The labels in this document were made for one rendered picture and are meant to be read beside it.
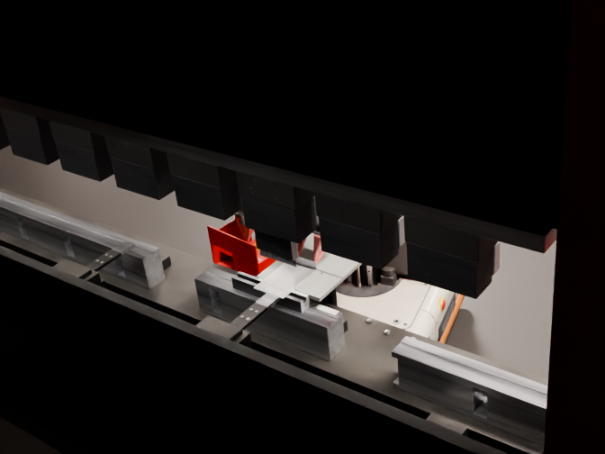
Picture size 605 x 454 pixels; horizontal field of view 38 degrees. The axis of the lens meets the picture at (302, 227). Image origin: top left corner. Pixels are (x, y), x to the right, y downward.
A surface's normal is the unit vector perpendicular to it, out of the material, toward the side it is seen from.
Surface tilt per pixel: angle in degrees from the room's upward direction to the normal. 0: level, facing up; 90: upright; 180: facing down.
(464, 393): 90
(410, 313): 0
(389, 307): 0
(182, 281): 0
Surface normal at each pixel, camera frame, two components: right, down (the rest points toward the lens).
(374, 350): -0.10, -0.85
